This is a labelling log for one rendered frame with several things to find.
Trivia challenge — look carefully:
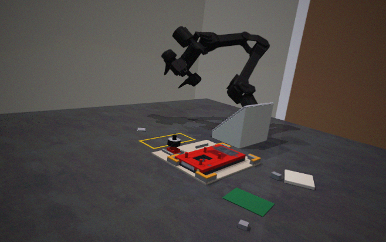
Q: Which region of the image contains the green flat rectangular mat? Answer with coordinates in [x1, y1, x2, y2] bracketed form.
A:
[223, 188, 275, 217]

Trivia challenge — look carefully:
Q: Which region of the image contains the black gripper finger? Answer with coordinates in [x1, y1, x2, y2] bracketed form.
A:
[179, 79, 191, 88]
[164, 60, 172, 75]

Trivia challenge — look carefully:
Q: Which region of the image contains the beige flat slab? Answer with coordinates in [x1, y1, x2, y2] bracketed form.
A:
[284, 170, 315, 190]

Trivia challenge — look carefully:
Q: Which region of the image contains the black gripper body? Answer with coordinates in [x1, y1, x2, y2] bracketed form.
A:
[161, 49, 201, 87]

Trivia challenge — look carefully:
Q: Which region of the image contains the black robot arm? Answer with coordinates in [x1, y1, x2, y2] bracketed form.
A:
[170, 26, 270, 107]

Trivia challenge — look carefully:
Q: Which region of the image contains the red base with black post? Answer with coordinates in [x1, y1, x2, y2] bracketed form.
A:
[167, 135, 181, 154]

